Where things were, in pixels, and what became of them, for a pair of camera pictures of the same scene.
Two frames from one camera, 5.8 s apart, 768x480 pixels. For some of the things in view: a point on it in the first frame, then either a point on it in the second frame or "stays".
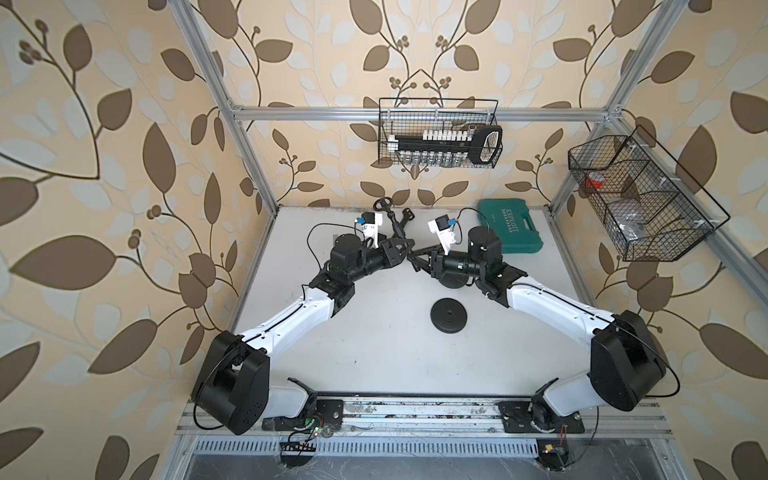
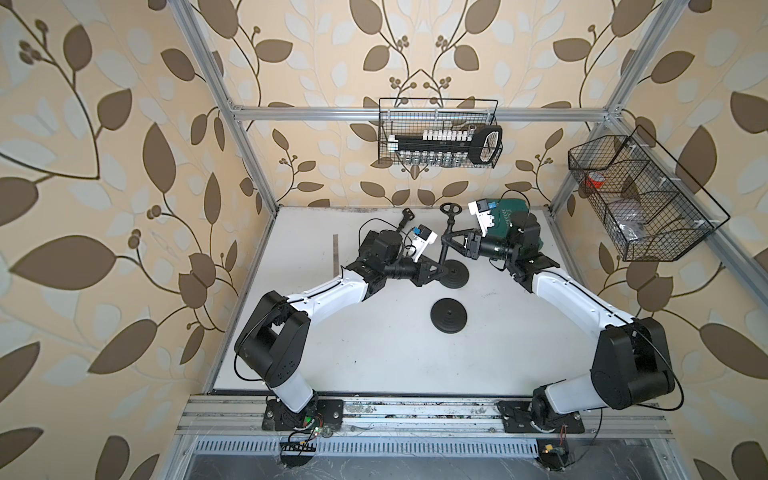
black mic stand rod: (386, 204) -> (449, 209)
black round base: (448, 315) stays
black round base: (453, 280) stays
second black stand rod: (407, 215) stays
